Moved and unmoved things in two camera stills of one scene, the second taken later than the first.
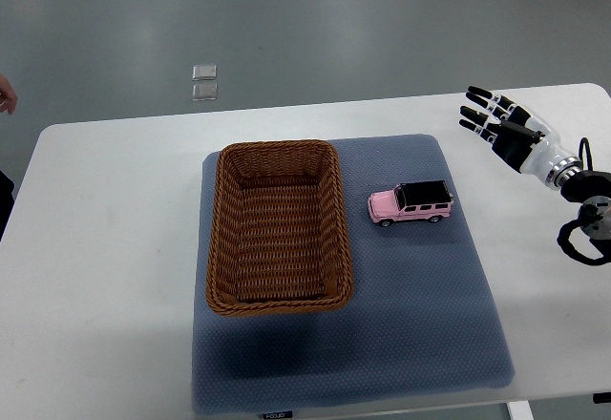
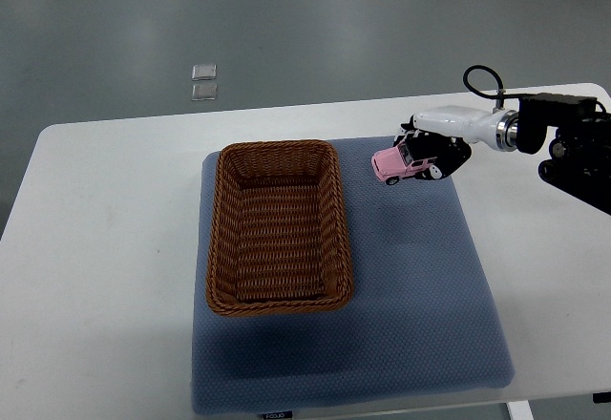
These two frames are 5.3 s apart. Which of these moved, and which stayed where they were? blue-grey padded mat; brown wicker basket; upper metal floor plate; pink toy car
Moved: pink toy car
Stayed: upper metal floor plate; blue-grey padded mat; brown wicker basket
